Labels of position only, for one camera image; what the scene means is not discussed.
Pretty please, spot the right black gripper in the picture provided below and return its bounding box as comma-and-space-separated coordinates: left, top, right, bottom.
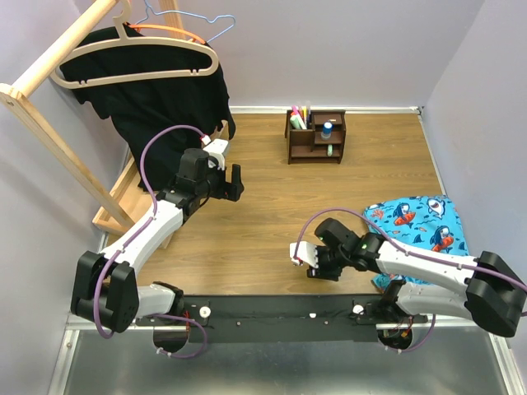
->
306, 243, 348, 282

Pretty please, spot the mint green highlighter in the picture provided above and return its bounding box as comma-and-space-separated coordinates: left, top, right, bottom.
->
290, 114, 307, 130

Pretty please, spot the pink capped white marker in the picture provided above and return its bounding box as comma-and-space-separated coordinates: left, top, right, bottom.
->
291, 105, 300, 117

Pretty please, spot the dark wooden desk organizer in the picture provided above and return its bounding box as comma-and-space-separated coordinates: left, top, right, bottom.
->
284, 109, 347, 165

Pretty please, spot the blue grey glue stick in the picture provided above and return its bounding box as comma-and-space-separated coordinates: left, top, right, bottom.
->
320, 121, 333, 141

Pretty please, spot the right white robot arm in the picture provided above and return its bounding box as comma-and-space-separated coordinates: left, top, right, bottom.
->
290, 218, 526, 337

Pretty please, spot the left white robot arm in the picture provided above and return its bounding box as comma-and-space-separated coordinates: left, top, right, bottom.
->
71, 139, 244, 333

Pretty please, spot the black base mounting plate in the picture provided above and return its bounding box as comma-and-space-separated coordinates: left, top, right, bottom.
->
135, 294, 429, 345

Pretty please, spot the wooden clothes rack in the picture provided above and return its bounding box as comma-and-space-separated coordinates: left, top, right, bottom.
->
0, 0, 230, 250

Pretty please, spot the blue shark print cloth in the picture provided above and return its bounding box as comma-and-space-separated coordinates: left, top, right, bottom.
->
361, 196, 473, 293

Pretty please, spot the black t-shirt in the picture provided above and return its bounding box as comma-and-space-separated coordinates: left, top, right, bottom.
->
59, 26, 236, 193

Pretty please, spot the orange plastic hanger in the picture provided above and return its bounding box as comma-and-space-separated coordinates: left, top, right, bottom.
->
128, 24, 206, 44

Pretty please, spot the beige wooden hanger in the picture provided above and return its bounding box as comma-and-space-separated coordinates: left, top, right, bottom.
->
50, 1, 219, 90

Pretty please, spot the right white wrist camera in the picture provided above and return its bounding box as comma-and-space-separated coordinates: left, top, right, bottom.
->
290, 241, 319, 268

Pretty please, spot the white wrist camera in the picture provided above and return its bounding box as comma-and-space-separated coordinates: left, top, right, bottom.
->
290, 241, 319, 268
203, 138, 230, 170

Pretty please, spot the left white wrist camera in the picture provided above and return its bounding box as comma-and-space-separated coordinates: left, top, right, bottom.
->
203, 138, 230, 170

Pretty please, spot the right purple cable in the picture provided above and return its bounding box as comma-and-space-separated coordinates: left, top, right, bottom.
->
296, 207, 527, 355

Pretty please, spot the purple cable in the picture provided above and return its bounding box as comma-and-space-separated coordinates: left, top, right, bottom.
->
296, 207, 527, 355
93, 124, 211, 360

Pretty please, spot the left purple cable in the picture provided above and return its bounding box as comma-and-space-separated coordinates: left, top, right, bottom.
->
93, 124, 211, 360

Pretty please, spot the aluminium rail frame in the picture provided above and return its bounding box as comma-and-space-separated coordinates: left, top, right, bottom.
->
47, 234, 527, 395

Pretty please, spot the blue wire hanger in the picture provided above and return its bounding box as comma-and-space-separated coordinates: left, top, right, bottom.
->
132, 1, 236, 44

